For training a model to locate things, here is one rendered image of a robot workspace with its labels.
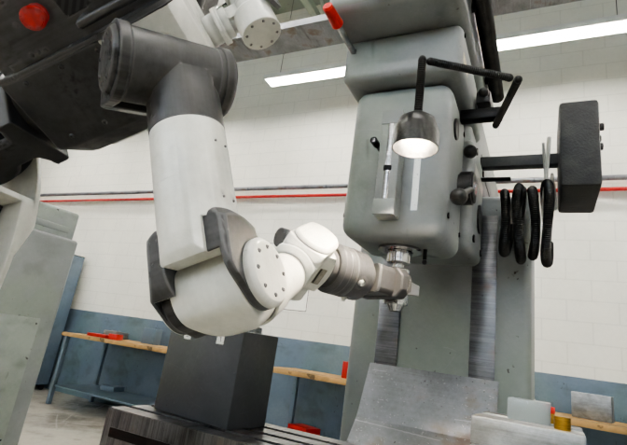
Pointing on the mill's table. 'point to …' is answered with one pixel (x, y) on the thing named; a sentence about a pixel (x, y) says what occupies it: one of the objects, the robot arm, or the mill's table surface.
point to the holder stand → (218, 379)
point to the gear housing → (398, 61)
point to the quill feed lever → (466, 184)
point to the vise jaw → (519, 433)
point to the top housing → (408, 9)
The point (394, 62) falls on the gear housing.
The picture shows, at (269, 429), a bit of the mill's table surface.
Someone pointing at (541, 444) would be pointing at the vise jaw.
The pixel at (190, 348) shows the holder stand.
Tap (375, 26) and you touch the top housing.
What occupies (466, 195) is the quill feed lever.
